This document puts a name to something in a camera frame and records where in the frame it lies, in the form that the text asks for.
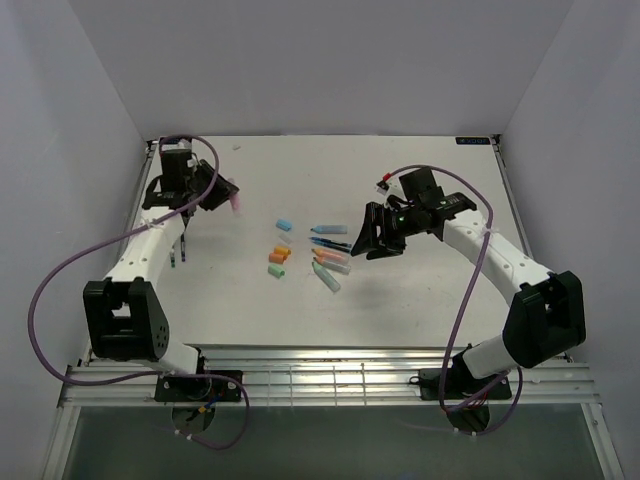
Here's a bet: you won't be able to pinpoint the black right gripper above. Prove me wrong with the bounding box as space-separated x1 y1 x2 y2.
350 201 420 260

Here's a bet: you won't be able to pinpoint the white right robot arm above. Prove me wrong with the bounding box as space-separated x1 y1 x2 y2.
351 165 586 397

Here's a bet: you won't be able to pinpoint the light blue highlighter cap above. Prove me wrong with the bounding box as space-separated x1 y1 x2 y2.
275 219 293 232

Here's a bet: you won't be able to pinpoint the orange capped marker pen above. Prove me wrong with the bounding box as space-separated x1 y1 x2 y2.
314 257 351 275

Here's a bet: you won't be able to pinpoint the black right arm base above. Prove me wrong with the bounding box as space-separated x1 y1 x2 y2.
408 368 512 401

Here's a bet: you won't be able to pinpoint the orange pink highlighter pen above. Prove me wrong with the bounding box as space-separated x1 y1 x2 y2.
312 248 349 264

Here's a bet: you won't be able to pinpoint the two thin pens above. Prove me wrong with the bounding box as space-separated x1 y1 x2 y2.
169 234 186 268

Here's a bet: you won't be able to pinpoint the light blue highlighter body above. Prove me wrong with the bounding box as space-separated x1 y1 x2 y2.
310 225 348 235

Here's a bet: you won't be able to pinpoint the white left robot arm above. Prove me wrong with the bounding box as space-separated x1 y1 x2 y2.
83 140 238 400

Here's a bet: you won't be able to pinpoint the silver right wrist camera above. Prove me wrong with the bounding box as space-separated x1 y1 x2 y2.
376 176 404 197

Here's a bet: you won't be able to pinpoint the blue label sticker right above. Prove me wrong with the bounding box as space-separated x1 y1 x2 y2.
455 136 492 145

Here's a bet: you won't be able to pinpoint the salmon orange marker cap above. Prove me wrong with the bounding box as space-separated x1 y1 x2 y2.
268 252 288 264

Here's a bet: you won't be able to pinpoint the clear gel pen cap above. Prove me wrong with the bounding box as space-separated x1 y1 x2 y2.
278 233 293 245

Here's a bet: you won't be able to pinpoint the orange highlighter cap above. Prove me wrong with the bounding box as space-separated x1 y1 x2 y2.
273 245 292 256

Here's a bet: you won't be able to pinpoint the green highlighter cap piece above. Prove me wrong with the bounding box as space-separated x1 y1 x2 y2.
267 264 286 279

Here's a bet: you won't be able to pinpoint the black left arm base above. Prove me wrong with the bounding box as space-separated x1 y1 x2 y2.
154 370 244 403

